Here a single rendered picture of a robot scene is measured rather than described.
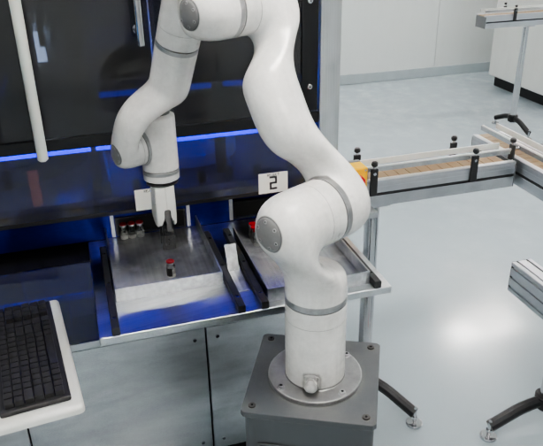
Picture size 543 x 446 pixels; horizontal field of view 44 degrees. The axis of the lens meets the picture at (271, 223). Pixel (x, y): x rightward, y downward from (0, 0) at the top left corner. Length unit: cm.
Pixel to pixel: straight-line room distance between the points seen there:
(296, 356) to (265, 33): 60
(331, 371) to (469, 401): 146
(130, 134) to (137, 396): 96
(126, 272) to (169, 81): 56
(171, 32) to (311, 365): 70
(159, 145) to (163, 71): 19
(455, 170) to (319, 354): 111
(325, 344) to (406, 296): 203
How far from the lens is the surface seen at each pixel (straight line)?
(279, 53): 119
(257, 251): 179
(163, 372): 210
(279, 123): 116
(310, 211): 112
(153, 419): 221
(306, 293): 121
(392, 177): 215
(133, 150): 147
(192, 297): 162
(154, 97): 144
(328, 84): 183
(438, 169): 225
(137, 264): 178
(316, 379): 132
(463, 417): 266
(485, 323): 318
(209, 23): 115
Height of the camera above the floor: 174
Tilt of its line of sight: 26 degrees down
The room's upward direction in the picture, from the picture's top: 1 degrees counter-clockwise
